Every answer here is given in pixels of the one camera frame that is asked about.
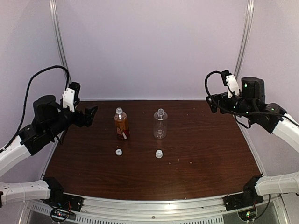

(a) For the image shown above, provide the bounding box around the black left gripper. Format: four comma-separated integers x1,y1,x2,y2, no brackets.
46,102,97,138

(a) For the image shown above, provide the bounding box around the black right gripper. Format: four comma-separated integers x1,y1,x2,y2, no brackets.
206,91,256,120

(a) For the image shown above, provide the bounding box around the large gold label drink bottle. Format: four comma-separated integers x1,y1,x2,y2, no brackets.
114,107,130,140

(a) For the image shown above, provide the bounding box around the white bottle cap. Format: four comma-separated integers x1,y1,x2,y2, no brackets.
115,149,122,156

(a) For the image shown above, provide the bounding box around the small clear plastic bottle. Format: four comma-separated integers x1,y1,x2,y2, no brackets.
153,108,168,139

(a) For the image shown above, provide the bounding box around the white flip nozzle cap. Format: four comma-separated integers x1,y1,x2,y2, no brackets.
156,150,163,159

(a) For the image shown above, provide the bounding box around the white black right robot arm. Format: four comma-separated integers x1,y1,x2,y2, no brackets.
204,75,299,206

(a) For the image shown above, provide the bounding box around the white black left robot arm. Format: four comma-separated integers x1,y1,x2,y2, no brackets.
0,95,98,207

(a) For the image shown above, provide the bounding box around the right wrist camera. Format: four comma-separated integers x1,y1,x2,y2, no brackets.
221,70,240,98

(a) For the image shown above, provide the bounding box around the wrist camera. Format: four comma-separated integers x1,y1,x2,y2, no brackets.
221,70,240,98
69,82,81,104

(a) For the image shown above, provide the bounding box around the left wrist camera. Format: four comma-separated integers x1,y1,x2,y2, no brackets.
69,82,81,104

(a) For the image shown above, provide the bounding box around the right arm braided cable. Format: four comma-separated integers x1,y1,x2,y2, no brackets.
205,71,299,129

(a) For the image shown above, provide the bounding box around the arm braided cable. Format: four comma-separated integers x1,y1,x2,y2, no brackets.
0,65,72,150
205,71,299,129

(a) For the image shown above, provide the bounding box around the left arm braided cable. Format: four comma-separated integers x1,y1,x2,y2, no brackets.
0,65,72,150

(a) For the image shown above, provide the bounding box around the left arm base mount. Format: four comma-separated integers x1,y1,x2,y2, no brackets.
42,177,83,216

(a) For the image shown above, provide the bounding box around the right aluminium frame post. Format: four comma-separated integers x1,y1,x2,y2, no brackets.
235,0,255,79

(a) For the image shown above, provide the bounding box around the aluminium frame post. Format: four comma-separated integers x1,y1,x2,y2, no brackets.
48,0,71,80
235,0,255,79

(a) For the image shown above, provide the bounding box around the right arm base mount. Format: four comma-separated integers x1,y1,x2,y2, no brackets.
223,175,271,223

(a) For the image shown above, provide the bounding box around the front aluminium frame rail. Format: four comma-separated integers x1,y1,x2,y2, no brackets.
16,193,291,224

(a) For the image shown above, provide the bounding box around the left aluminium frame post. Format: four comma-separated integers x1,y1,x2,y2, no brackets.
48,0,71,80

